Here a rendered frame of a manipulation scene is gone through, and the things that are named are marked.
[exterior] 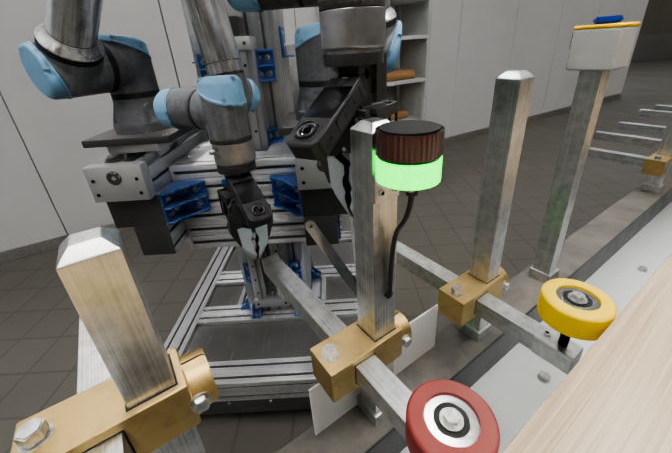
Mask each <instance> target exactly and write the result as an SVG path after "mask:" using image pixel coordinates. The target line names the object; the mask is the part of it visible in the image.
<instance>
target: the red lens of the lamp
mask: <svg viewBox="0 0 672 453"><path fill-rule="evenodd" d="M440 125H441V124H440ZM379 126H380V125H379ZM379 126H377V127H376V128H375V154H376V156H377V157H379V158H381V159H383V160H387V161H391V162H399V163H420V162H427V161H432V160H435V159H438V158H439V157H441V156H442V155H443V147H444V135H445V127H444V126H443V125H441V126H442V128H443V129H442V128H441V131H439V132H435V133H433V134H428V135H419V136H398V135H397V136H394V135H390V134H385V133H382V132H379ZM377 129H378V130H377Z"/></svg>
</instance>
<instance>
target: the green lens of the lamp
mask: <svg viewBox="0 0 672 453"><path fill-rule="evenodd" d="M442 160H443V155H442V156H441V157H440V158H439V159H438V160H437V161H435V162H432V163H429V164H424V165H414V166H404V165H394V164H389V163H386V162H383V161H381V160H380V159H379V158H378V157H377V156H376V155H375V173H376V181H377V182H378V183H379V184H380V185H382V186H384V187H387V188H391V189H395V190H405V191H414V190H423V189H428V188H431V187H434V186H436V185H437V184H439V183H440V181H441V172H442Z"/></svg>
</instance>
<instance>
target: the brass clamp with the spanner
mask: <svg viewBox="0 0 672 453"><path fill-rule="evenodd" d="M411 338H412V330H411V327H410V324H409V322H408V321H407V319H406V318H405V316H404V315H403V314H402V313H400V312H399V311H398V310H396V309H395V328H394V329H393V330H391V331H390V332H388V333H387V334H385V335H383V336H382V337H380V338H379V339H377V340H376V341H374V340H373V339H372V338H371V337H370V336H369V335H368V334H367V333H366V332H365V331H364V330H363V329H362V328H361V327H360V326H359V325H358V321H356V322H354V323H353V324H351V325H349V326H347V327H346V328H344V329H342V330H341V331H339V332H337V333H336V334H334V335H332V336H331V337H329V338H327V339H326V340H324V341H322V342H321V343H319V344H317V345H316V346H314V347H312V348H311V349H310V352H311V359H312V367H313V374H314V376H315V378H316V379H317V380H318V382H319V383H320V385H321V386H322V387H323V389H324V390H325V392H326V393H327V394H328V396H329V397H330V399H331V400H332V401H333V402H334V403H336V402H337V401H338V400H340V399H341V398H343V397H344V396H345V395H347V394H348V393H350V392H351V391H352V390H354V389H355V388H356V387H358V386H359V385H358V383H357V380H356V366H358V365H359V364H360V363H362V362H363V361H365V360H366V359H368V358H369V357H371V356H372V355H374V354H375V355H376V356H377V357H378V358H379V359H380V360H381V361H382V363H383V364H384V365H385V366H387V365H388V364H390V363H391V362H392V361H394V360H395V359H397V358H398V357H399V356H401V354H402V346H404V347H405V348H407V347H408V346H410V344H411V342H412V340H411ZM326 344H334V345H335V347H336V349H337V351H338V354H339V356H338V359H337V360H336V361H335V362H332V363H327V362H325V361H324V360H323V359H322V352H323V351H322V348H323V347H324V346H325V345H326Z"/></svg>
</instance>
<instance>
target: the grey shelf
mask: <svg viewBox="0 0 672 453"><path fill-rule="evenodd" d="M390 6H391V8H392V9H393V10H394V11H395V12H396V14H397V17H396V21H397V20H399V21H401V22H402V37H401V47H400V53H399V59H398V63H397V67H396V69H411V68H412V69H414V71H415V77H414V78H413V79H405V80H397V81H389V82H387V100H388V101H398V108H399V111H401V110H407V111H408V113H409V114H408V117H405V118H401V119H398V121H400V120H423V121H426V115H427V97H428V79H429V61H430V43H431V26H432V8H433V0H390ZM316 13H317V22H320V18H319V7H316Z"/></svg>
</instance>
